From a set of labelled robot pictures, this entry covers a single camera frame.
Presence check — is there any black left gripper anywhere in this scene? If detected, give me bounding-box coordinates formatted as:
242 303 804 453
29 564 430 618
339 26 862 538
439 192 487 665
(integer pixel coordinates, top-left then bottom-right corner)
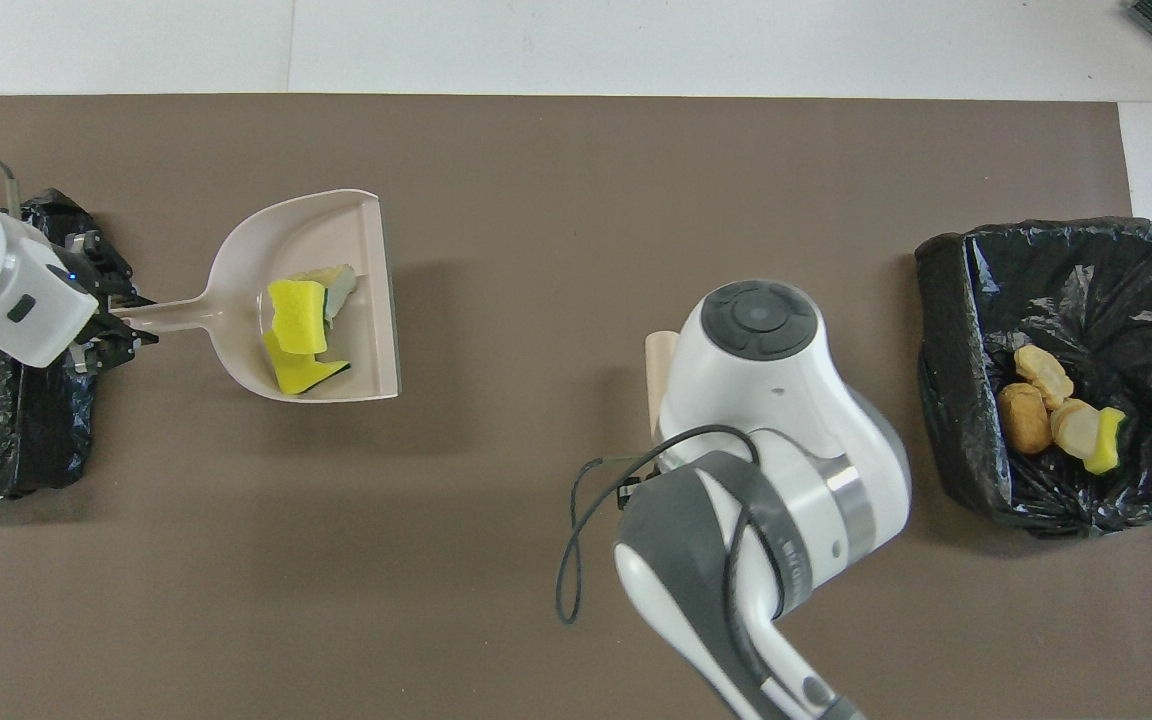
64 230 159 376

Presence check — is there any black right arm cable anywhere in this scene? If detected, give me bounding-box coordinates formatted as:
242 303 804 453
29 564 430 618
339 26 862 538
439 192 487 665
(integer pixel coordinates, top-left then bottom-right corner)
555 424 787 701

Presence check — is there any brown table mat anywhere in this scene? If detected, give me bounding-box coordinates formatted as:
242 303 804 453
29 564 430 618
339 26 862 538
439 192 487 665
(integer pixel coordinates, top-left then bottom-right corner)
0 95 1152 720

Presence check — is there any black bag lined bin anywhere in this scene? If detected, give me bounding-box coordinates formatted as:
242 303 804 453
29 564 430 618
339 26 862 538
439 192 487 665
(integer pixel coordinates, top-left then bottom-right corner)
0 188 108 502
914 217 1152 538

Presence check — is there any pale beige foam chunk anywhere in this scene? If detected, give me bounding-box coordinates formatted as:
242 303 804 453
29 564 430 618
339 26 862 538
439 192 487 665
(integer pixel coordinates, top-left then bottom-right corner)
1050 398 1102 461

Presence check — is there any yellow sponge wedge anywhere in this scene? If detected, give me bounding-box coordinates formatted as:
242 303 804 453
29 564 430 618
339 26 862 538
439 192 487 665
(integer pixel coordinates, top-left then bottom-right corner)
1084 407 1128 476

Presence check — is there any beige plastic dustpan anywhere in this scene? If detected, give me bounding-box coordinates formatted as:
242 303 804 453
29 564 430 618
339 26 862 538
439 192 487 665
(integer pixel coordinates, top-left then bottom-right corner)
116 188 402 403

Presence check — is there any brown bread shaped foam piece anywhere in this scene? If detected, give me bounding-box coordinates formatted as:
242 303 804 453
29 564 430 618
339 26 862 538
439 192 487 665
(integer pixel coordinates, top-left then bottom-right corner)
997 383 1053 457

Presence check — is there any yellowish beige foam chunk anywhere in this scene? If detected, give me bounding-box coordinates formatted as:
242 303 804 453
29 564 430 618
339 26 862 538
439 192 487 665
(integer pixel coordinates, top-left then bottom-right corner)
1014 345 1075 409

